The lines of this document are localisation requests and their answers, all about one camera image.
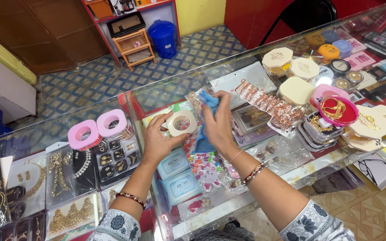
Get blue cleaning cloth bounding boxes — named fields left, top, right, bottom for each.
left=192, top=90, right=221, bottom=154

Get person's right hand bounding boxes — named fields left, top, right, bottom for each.
left=201, top=90, right=244, bottom=158

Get pink-rimmed red bangle case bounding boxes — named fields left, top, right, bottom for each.
left=318, top=96, right=360, bottom=127

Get white card gold jewellery set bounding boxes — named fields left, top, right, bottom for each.
left=45, top=192, right=100, bottom=240

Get black round compact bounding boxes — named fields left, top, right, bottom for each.
left=327, top=58, right=352, bottom=75

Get glass display counter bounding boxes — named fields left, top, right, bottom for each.
left=0, top=0, right=386, bottom=241

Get red gold bangle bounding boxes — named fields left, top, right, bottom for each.
left=241, top=163, right=266, bottom=187
left=116, top=191, right=146, bottom=210

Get thin pink wrist thread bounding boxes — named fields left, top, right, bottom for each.
left=229, top=149, right=244, bottom=164

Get black framed tray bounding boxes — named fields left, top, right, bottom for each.
left=107, top=11, right=147, bottom=39

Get cream ring-shaped bangle box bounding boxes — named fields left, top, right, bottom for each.
left=166, top=109, right=199, bottom=137

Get stack of black jewellery trays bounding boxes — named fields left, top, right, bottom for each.
left=296, top=110, right=345, bottom=153

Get red and white shelf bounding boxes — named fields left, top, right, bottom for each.
left=81, top=0, right=182, bottom=67

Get blue wet wipes packet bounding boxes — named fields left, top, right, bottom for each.
left=160, top=168, right=202, bottom=209
left=156, top=147, right=191, bottom=181

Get orange round compact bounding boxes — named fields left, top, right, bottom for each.
left=317, top=44, right=340, bottom=61

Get card of colourful hair clips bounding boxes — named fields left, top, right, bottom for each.
left=182, top=135, right=225, bottom=194

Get orange plastic rack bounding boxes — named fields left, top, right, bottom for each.
left=112, top=28, right=157, bottom=72

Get white cabinet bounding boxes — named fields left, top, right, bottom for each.
left=0, top=50, right=37, bottom=125

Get card of rose-gold hair clips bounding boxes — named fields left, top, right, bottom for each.
left=235, top=78, right=306, bottom=137

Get packet of pink hair bobbles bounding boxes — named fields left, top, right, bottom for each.
left=178, top=196, right=214, bottom=221

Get mustard round compact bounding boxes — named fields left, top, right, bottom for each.
left=305, top=33, right=326, bottom=50

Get black chair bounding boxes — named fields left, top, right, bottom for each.
left=259, top=0, right=338, bottom=46

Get makeup brush set box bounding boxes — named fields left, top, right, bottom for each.
left=232, top=104, right=275, bottom=135

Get white plastic packet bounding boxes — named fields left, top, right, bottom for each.
left=209, top=61, right=277, bottom=98

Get pink cosmetics box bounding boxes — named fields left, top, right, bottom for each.
left=335, top=28, right=368, bottom=54
left=343, top=50, right=377, bottom=72

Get white card gold necklace set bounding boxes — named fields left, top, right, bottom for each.
left=7, top=157, right=48, bottom=216

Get packet of gold earrings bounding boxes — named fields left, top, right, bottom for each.
left=45, top=147, right=77, bottom=202

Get black card with stone necklace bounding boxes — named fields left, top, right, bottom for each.
left=72, top=149, right=99, bottom=195

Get pink round box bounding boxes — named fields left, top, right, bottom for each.
left=310, top=84, right=351, bottom=108

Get small clear glitter jar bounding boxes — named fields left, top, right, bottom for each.
left=333, top=77, right=351, bottom=91
left=345, top=70, right=365, bottom=85

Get plain cream bangle box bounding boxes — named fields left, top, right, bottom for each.
left=276, top=76, right=316, bottom=106

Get pink ring-shaped bangle box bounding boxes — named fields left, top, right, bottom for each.
left=96, top=109, right=128, bottom=138
left=67, top=119, right=103, bottom=151

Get blue plastic bin with lid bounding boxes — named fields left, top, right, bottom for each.
left=147, top=19, right=178, bottom=60

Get person's left hand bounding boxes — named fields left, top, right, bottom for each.
left=142, top=111, right=193, bottom=165

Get person's patterned sleeves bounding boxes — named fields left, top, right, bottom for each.
left=86, top=199, right=356, bottom=241

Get blue round compact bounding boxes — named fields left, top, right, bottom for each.
left=320, top=30, right=341, bottom=44
left=332, top=39, right=354, bottom=56

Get white bag with glasses print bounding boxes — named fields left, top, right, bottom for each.
left=353, top=151, right=386, bottom=191

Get black tray of earrings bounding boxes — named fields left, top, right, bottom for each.
left=93, top=135, right=143, bottom=189

